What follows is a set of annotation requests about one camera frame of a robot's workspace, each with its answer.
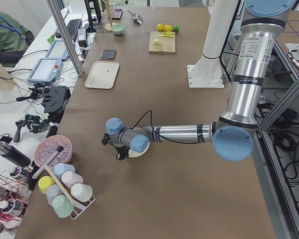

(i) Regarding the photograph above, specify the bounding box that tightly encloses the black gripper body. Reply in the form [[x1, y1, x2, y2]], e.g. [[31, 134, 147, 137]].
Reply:
[[102, 133, 129, 156]]

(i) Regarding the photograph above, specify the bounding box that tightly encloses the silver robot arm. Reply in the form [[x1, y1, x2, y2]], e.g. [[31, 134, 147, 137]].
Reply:
[[102, 0, 294, 161]]

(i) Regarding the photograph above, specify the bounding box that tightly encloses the beige serving tray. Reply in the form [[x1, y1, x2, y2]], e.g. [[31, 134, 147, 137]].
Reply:
[[84, 61, 120, 90]]

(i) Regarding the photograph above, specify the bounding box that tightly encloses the white steamed bun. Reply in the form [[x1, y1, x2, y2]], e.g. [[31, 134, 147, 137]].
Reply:
[[152, 38, 161, 46]]

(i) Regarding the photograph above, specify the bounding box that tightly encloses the dark framed glass tray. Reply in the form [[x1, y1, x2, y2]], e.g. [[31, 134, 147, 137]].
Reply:
[[102, 9, 123, 20]]

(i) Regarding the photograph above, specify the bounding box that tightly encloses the cream round plate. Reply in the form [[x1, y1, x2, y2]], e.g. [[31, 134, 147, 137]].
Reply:
[[129, 142, 150, 158]]

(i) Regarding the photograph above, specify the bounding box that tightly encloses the metal muddler in bowl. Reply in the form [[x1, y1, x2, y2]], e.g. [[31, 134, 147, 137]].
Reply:
[[32, 145, 64, 180]]

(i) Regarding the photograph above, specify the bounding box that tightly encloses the pink cup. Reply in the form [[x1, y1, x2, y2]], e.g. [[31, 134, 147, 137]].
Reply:
[[61, 171, 83, 189]]

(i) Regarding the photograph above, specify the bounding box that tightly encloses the blue cup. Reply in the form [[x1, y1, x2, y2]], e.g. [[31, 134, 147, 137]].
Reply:
[[53, 163, 75, 179]]

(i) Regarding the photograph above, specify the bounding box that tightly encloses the white cup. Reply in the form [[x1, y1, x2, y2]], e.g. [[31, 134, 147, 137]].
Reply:
[[71, 183, 93, 202]]

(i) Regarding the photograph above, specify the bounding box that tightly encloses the pink bowl with ice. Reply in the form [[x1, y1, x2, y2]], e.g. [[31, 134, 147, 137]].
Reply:
[[34, 135, 73, 168]]

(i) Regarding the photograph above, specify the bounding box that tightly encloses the white cup rack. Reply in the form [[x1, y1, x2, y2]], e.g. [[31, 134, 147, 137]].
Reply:
[[45, 166, 96, 220]]

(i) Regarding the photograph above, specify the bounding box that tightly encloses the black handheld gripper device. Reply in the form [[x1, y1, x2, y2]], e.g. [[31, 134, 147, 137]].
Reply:
[[13, 114, 50, 142]]

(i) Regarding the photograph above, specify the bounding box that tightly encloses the grey cup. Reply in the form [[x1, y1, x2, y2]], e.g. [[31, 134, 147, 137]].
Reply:
[[46, 184, 63, 205]]

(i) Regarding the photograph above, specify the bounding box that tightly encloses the yellow cup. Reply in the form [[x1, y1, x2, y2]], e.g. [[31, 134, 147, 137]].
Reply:
[[38, 176, 55, 194]]

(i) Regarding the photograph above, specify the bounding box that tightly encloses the mint green cup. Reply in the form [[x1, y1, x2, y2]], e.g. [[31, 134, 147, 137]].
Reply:
[[51, 195, 74, 218]]

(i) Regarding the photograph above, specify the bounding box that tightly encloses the folded grey cloth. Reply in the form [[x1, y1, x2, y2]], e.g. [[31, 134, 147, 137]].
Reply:
[[100, 49, 117, 60]]

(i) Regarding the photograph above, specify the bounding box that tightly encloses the upper blue teach pendant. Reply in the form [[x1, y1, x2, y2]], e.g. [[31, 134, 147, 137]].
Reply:
[[27, 58, 62, 83]]

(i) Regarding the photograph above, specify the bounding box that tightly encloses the black thermos bottle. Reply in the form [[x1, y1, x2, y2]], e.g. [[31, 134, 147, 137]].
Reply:
[[0, 141, 31, 167]]

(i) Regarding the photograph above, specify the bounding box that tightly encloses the black power adapter box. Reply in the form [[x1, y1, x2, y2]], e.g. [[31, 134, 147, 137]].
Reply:
[[77, 28, 87, 47]]

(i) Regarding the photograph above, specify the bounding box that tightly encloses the black computer monitor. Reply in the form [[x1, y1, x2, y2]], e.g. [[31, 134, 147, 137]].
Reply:
[[84, 0, 102, 33]]

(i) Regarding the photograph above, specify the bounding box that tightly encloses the mint green bowl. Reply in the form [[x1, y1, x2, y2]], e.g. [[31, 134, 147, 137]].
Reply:
[[111, 24, 125, 35]]

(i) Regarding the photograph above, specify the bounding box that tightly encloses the wooden cutting board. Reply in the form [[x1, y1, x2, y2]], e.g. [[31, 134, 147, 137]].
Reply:
[[149, 31, 176, 54]]

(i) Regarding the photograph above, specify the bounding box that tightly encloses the wooden mug tree stand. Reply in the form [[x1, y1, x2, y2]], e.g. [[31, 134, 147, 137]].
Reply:
[[102, 0, 116, 32]]

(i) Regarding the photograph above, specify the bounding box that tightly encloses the black keyboard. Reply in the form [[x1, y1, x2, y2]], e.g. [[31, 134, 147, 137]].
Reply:
[[67, 19, 82, 41]]

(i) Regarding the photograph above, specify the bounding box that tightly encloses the yellow plastic knife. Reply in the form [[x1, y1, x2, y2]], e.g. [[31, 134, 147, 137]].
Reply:
[[156, 34, 174, 38]]

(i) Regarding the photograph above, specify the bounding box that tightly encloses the left whole yellow lemon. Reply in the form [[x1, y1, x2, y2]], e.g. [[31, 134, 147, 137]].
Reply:
[[157, 23, 164, 31]]

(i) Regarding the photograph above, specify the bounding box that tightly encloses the whole yellow lemon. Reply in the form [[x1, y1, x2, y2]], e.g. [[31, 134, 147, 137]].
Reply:
[[157, 23, 164, 31], [163, 24, 173, 31]]

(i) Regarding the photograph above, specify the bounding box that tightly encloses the metal ice scoop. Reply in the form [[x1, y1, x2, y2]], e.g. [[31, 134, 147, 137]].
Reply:
[[128, 10, 144, 25]]

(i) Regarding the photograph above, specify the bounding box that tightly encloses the right whole yellow lemon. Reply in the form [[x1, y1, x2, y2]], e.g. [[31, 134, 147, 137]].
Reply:
[[163, 24, 173, 31]]

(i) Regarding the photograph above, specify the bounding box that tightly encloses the green lime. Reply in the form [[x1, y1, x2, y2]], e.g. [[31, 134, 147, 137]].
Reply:
[[173, 25, 180, 33]]

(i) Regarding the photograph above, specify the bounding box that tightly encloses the person in green jacket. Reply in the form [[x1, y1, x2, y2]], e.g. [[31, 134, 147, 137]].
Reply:
[[0, 12, 35, 67]]

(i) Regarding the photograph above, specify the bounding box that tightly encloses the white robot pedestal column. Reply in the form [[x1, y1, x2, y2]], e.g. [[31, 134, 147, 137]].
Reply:
[[187, 0, 240, 88]]

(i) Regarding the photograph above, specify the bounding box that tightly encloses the aluminium frame post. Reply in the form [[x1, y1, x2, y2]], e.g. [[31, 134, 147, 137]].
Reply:
[[47, 0, 83, 77]]

